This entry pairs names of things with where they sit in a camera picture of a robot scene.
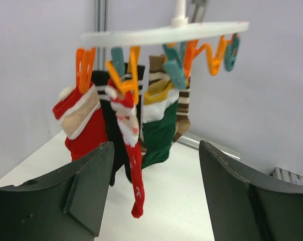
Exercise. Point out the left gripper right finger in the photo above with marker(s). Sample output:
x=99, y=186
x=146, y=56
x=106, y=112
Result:
x=246, y=204

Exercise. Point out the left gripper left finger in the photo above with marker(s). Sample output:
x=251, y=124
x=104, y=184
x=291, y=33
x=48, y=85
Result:
x=65, y=204

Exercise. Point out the red santa sock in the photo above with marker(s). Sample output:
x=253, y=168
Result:
x=81, y=118

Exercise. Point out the red snowflake sock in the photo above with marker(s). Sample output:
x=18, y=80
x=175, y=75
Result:
x=126, y=116

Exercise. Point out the green tree sock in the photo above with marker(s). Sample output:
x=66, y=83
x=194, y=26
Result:
x=160, y=105

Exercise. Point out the black striped sock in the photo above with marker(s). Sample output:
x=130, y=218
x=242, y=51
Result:
x=100, y=79

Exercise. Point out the yellow orange clothes peg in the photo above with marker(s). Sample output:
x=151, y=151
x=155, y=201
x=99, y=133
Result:
x=125, y=78

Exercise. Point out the teal clothes peg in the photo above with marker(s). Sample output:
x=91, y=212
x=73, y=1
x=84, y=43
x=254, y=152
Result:
x=174, y=66

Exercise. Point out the white round clip hanger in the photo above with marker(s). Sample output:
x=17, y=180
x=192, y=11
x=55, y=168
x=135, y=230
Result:
x=179, y=30

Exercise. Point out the orange peg front right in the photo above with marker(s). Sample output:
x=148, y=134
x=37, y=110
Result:
x=213, y=60

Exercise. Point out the brown patterned sock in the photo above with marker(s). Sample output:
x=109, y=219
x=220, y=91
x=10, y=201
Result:
x=157, y=73

